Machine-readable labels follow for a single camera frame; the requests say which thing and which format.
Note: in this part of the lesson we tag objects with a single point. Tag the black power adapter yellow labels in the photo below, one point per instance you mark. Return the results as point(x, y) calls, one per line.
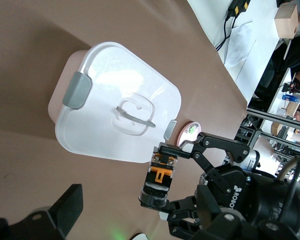
point(238, 6)

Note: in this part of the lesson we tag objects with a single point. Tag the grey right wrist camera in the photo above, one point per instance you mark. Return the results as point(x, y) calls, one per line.
point(251, 160)

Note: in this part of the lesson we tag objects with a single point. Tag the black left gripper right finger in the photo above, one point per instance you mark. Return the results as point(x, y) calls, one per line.
point(210, 212)

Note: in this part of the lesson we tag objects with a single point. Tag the pink box with white lid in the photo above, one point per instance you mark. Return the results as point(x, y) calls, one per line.
point(110, 82)

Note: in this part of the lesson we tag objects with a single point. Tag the wooden block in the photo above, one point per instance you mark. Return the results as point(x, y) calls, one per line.
point(286, 21)

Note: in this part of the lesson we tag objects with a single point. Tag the white paper sheet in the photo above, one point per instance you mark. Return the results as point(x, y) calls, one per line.
point(240, 45)

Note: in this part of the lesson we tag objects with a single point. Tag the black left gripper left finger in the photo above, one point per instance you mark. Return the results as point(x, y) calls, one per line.
point(65, 212)

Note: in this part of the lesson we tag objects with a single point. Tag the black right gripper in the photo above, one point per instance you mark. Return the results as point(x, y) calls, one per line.
point(230, 180)

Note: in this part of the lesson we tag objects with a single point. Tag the brown table cover sheet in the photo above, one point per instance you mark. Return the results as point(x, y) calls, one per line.
point(27, 150)

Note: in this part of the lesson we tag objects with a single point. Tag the pink round plate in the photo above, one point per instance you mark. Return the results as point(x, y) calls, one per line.
point(183, 137)

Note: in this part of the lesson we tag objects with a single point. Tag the orange push-button switch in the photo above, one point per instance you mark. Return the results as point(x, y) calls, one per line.
point(160, 175)

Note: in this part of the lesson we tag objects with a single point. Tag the aluminium profile frame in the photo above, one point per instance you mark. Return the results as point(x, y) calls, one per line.
point(277, 116)

